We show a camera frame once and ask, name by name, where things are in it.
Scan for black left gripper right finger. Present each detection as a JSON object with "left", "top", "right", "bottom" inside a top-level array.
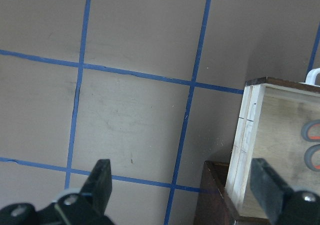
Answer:
[{"left": 250, "top": 158, "right": 298, "bottom": 225}]

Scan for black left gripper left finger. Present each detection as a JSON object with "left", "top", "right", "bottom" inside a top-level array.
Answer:
[{"left": 80, "top": 159, "right": 112, "bottom": 215}]

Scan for grey orange handled scissors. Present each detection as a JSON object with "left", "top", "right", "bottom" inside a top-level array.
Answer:
[{"left": 300, "top": 119, "right": 320, "bottom": 173}]

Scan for wooden drawer with white handle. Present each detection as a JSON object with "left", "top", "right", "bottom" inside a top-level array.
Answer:
[{"left": 225, "top": 68, "right": 320, "bottom": 218}]

